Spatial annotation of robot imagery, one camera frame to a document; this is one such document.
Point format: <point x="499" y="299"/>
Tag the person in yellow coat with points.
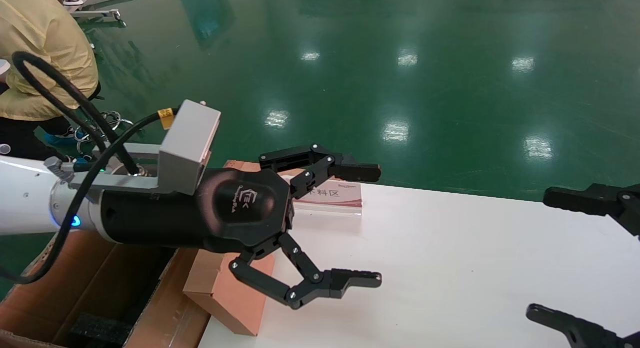
<point x="45" y="32"/>

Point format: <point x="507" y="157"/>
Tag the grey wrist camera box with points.
<point x="187" y="147"/>

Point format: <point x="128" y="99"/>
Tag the acrylic table sign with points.
<point x="335" y="198"/>

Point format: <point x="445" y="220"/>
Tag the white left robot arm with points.
<point x="25" y="198"/>

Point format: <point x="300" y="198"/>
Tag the large open cardboard box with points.
<point x="160" y="308"/>

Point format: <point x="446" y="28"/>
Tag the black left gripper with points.
<point x="235" y="208"/>

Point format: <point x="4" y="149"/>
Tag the black foam block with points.
<point x="100" y="330"/>

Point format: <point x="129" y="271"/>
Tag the small cardboard box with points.
<point x="225" y="298"/>

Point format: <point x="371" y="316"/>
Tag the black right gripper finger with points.
<point x="590" y="200"/>
<point x="575" y="328"/>

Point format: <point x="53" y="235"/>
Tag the grey metal camera bracket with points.
<point x="125" y="183"/>

